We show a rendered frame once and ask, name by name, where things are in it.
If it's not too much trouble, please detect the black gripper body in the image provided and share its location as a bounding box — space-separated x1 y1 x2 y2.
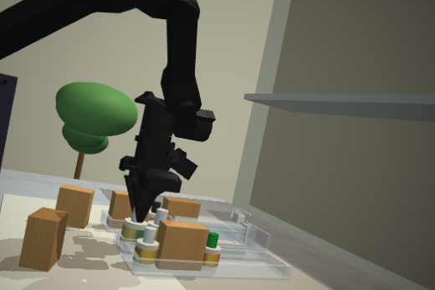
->
119 130 182 193

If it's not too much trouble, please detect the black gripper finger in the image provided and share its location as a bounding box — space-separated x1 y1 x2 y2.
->
124 176 138 213
132 182 166 222

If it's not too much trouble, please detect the brown wooden block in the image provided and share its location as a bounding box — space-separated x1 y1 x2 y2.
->
108 190 132 220
156 220 209 261
55 184 95 229
18 207 69 272
161 197 201 218

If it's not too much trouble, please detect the white jar with green lid and orange label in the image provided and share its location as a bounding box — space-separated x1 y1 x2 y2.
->
203 231 222 262

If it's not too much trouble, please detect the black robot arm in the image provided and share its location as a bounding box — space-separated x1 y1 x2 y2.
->
0 0 216 181

